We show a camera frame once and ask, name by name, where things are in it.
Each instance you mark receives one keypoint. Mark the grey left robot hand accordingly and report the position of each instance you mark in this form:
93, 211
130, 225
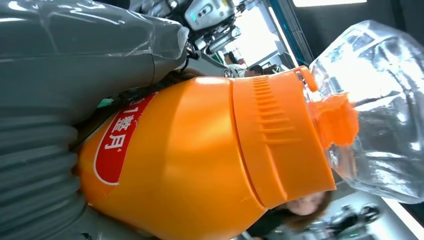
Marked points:
79, 56

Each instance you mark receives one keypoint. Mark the orange bottle clear cap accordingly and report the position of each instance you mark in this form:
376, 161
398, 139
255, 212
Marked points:
205, 155

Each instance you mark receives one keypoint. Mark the seated person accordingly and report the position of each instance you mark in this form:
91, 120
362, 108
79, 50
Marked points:
304, 207

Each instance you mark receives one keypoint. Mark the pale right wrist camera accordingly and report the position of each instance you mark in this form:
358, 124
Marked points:
208, 11

